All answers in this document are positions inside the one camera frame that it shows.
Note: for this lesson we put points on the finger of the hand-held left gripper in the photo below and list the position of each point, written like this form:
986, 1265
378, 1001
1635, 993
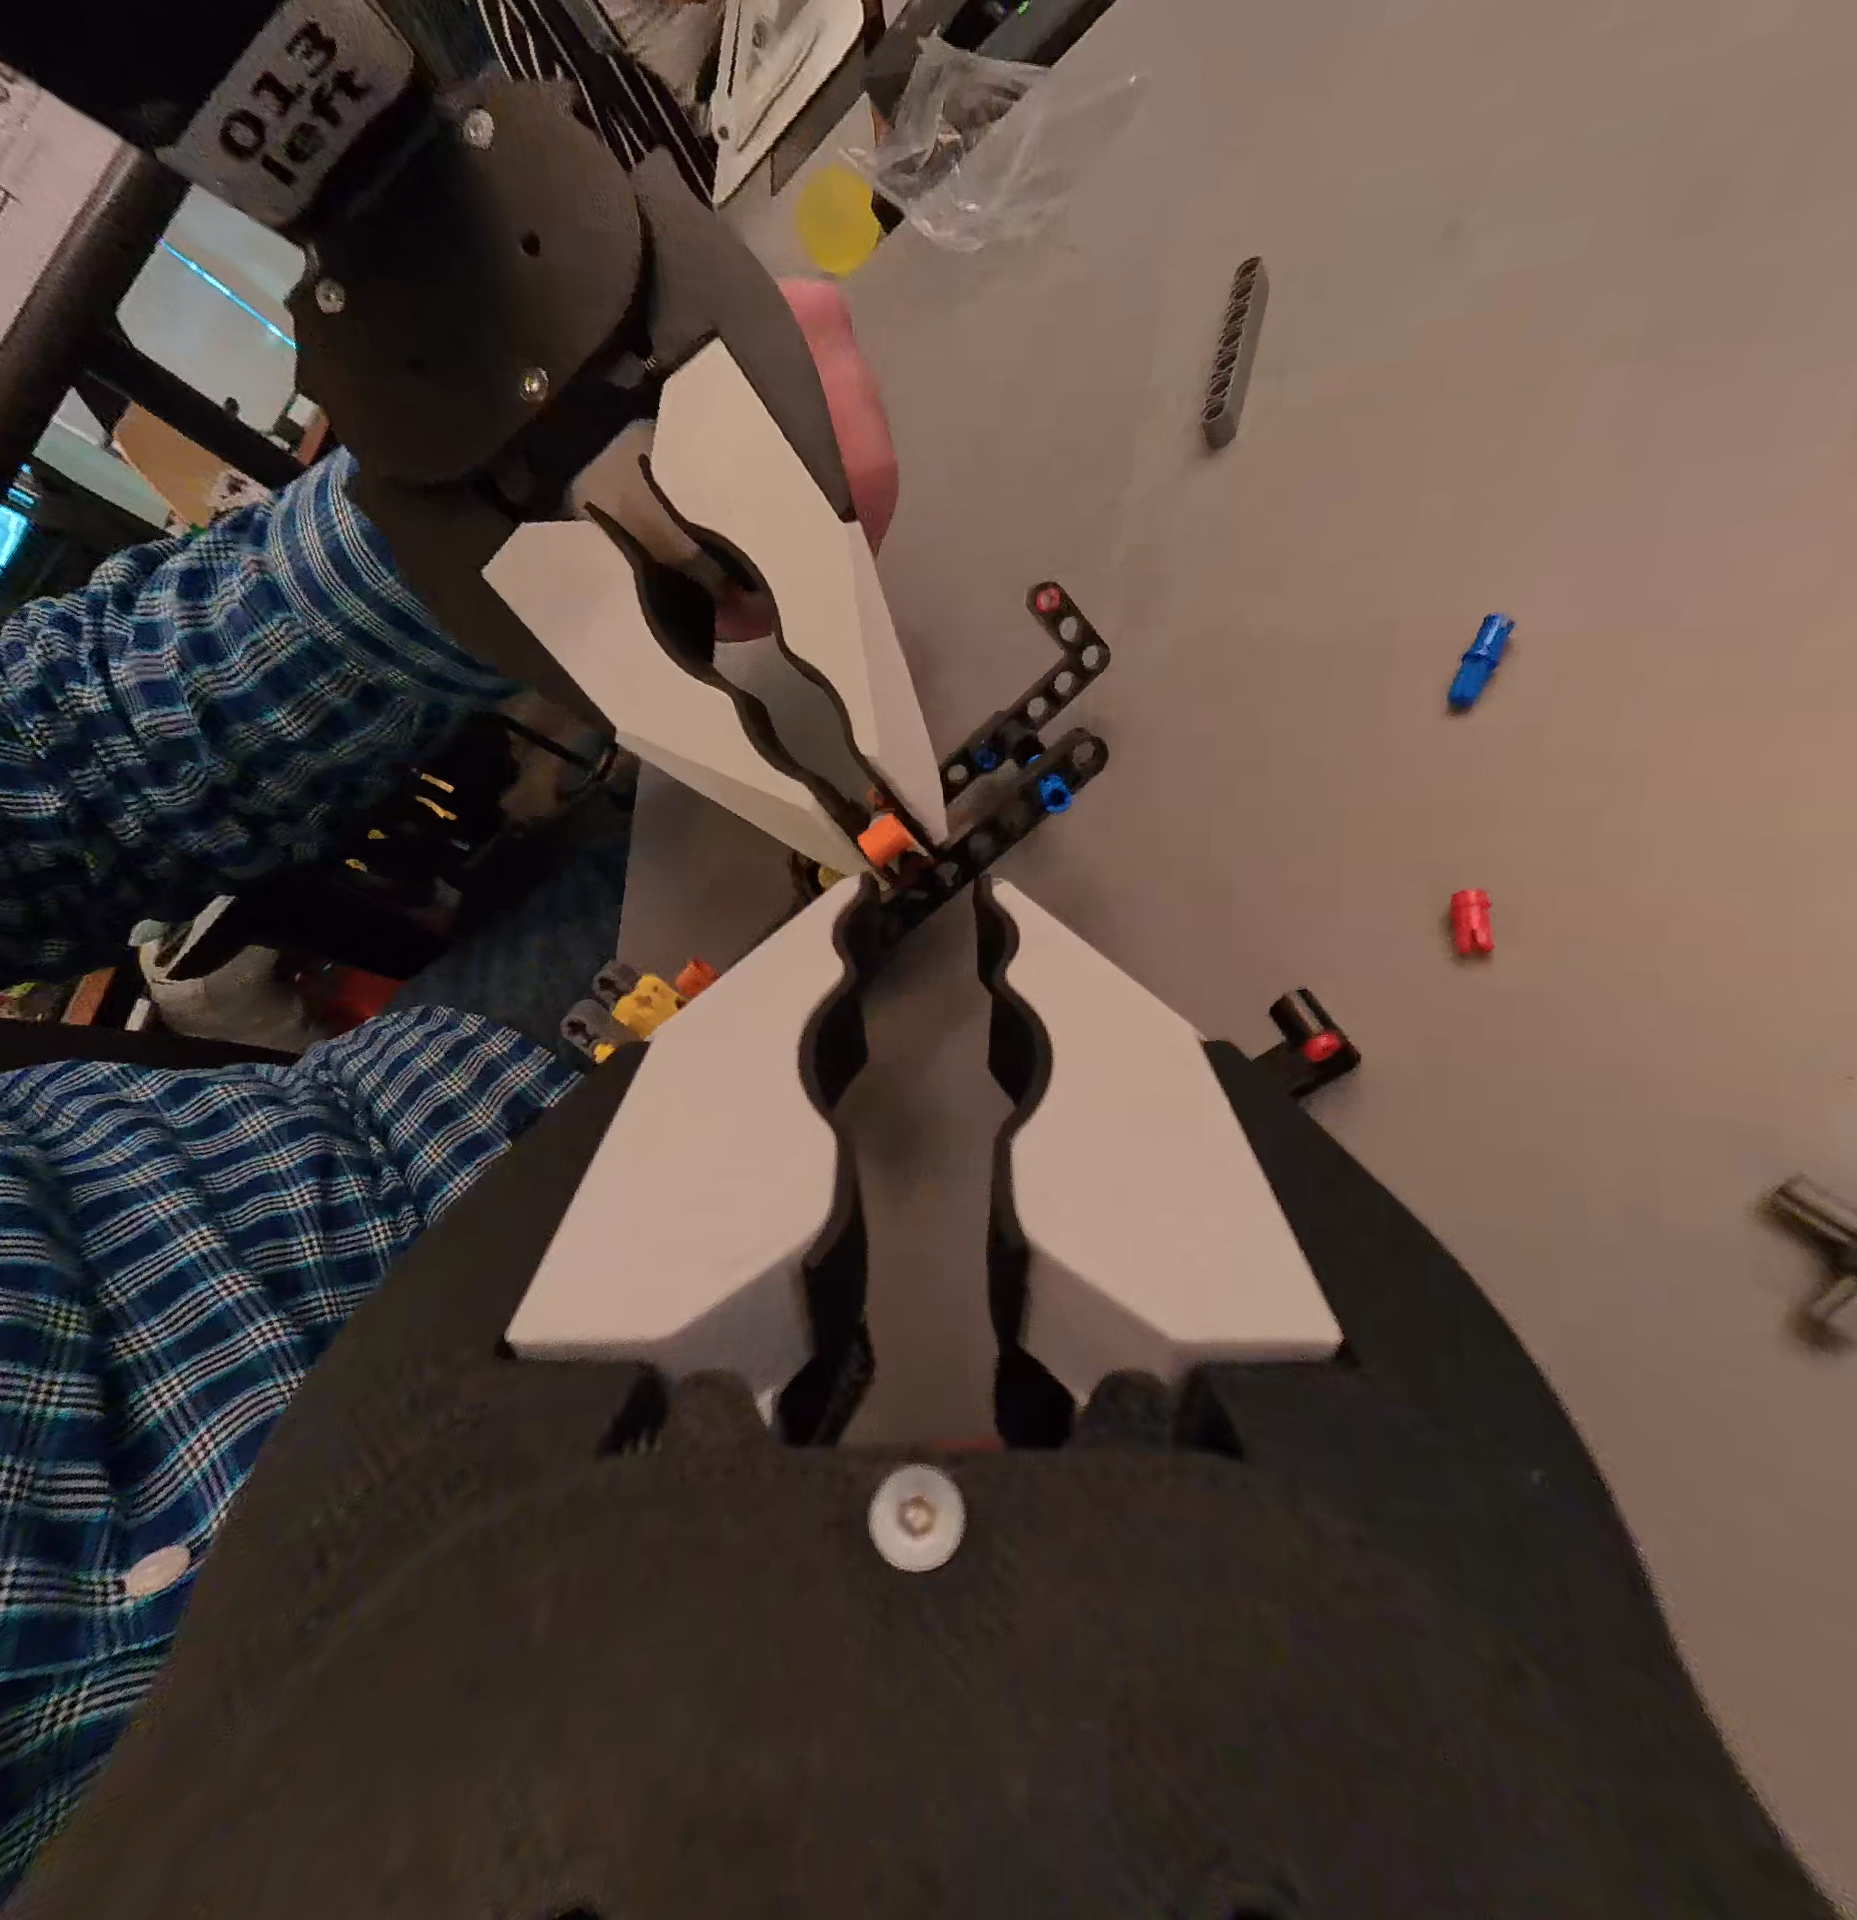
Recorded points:
629, 661
808, 570

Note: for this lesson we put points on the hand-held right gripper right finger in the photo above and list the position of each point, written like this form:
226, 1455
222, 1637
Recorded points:
1152, 1185

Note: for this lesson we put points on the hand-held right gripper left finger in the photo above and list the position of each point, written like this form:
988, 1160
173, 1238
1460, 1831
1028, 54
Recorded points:
672, 1185

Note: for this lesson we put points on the black lego technic assembly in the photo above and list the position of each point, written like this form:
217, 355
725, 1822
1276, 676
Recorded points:
942, 877

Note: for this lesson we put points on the person's left forearm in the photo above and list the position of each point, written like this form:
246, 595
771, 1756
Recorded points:
193, 704

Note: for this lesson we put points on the black lego piece red pin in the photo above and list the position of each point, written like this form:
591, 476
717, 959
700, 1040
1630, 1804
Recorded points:
1302, 1028

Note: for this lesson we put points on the red lego bush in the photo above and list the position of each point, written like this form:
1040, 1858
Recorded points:
1474, 922

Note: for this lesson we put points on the grey lego beam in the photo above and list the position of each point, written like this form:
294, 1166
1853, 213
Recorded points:
1236, 360

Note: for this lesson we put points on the blue lego pin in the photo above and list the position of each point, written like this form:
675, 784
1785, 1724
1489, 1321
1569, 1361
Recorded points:
1479, 667

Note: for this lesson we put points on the grey lego cross connector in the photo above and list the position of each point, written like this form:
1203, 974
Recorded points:
1830, 1245

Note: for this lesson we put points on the person's left hand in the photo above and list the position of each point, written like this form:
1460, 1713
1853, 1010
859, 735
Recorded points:
861, 435

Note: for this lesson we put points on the yellow round disc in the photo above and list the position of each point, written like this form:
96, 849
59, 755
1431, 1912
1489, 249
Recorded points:
838, 221

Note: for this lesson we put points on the white cardboard box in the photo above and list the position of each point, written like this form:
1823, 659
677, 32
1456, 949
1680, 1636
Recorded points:
27, 211

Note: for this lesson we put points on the clear plastic bag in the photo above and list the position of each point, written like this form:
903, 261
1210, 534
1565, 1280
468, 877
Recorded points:
988, 151

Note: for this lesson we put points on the blue plaid shirt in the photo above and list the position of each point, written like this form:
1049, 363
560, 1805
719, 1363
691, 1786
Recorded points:
149, 1320

